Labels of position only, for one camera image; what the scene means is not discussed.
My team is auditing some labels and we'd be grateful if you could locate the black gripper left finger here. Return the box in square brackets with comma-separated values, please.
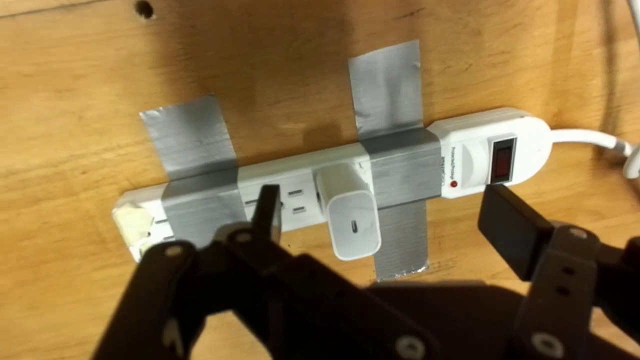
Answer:
[92, 184, 441, 360]

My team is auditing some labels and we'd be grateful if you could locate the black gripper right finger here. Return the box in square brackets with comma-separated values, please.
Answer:
[478, 182, 640, 360]

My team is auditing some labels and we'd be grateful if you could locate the white charger head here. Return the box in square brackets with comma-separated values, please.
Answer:
[311, 162, 384, 262]

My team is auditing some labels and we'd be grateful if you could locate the white power strip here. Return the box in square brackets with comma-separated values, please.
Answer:
[108, 107, 556, 265]
[345, 38, 443, 282]

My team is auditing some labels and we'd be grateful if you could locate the white power strip cable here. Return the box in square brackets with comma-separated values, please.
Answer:
[548, 0, 640, 180]

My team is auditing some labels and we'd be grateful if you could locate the grey duct tape strip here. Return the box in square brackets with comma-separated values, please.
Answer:
[137, 95, 250, 250]

